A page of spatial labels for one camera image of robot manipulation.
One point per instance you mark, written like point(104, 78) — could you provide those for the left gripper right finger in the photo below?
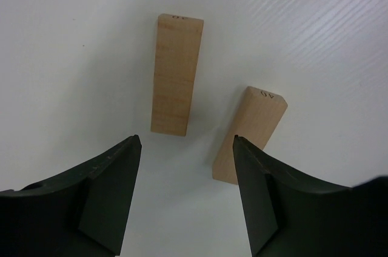
point(290, 213)

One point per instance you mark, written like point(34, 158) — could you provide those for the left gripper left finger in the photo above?
point(82, 211)

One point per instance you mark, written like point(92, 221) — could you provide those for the long pale wood block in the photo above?
point(256, 118)

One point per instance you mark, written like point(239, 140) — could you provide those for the long light wood block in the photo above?
point(178, 42)

